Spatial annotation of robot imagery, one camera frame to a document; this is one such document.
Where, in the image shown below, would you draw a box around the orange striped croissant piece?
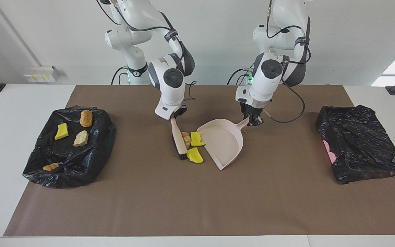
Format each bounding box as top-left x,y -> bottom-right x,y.
181,132 -> 192,150

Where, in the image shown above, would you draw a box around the beige hand brush black bristles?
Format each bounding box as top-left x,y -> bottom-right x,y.
170,118 -> 188,161

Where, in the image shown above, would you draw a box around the notched yellow sponge piece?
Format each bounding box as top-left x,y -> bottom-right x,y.
191,132 -> 206,147

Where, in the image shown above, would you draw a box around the beige plastic dustpan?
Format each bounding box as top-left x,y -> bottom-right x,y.
196,118 -> 251,170

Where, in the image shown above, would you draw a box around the brown bread nugget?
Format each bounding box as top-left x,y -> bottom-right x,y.
80,110 -> 93,128

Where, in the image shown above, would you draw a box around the small yellow sponge piece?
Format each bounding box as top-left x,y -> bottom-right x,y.
55,123 -> 69,140

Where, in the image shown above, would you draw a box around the black trash bag pink bin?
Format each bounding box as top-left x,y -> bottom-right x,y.
315,105 -> 395,185

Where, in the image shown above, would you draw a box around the brown table mat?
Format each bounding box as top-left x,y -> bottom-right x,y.
4,85 -> 395,237

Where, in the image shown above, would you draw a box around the black base cable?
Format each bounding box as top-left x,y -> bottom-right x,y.
227,68 -> 253,85
111,67 -> 129,85

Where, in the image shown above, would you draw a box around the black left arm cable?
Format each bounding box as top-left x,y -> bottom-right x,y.
263,0 -> 311,124

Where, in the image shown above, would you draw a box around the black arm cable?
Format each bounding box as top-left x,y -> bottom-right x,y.
263,0 -> 311,124
96,0 -> 198,102

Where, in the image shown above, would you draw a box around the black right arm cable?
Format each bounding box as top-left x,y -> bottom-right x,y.
96,0 -> 198,102

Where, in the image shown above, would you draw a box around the white wall socket strip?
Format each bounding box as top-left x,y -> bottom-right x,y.
24,66 -> 60,83

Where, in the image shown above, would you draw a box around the white wall cable conduit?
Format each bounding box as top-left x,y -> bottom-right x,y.
0,0 -> 44,67

